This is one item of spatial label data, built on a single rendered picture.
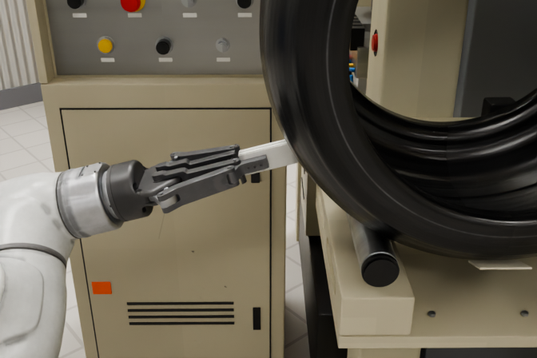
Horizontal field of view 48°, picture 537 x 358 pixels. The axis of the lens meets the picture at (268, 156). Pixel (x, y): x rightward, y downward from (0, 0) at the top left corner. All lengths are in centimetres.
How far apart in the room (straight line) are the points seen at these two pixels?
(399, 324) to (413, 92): 41
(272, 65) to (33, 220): 35
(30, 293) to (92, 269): 91
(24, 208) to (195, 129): 68
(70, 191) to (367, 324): 40
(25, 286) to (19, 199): 13
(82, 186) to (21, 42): 330
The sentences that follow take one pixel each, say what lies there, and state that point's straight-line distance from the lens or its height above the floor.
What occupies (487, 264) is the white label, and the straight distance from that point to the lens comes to 77.
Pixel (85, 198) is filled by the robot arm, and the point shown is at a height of 96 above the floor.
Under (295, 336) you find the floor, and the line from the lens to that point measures 199.
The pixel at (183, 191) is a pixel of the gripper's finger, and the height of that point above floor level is 98.
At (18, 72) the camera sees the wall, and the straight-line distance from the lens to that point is 408.
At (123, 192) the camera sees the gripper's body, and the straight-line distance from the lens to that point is 76.
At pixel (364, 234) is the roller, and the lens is 76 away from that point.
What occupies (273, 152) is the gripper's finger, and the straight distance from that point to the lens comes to 75.
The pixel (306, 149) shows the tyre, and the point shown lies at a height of 105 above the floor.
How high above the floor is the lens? 132
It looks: 25 degrees down
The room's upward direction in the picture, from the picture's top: straight up
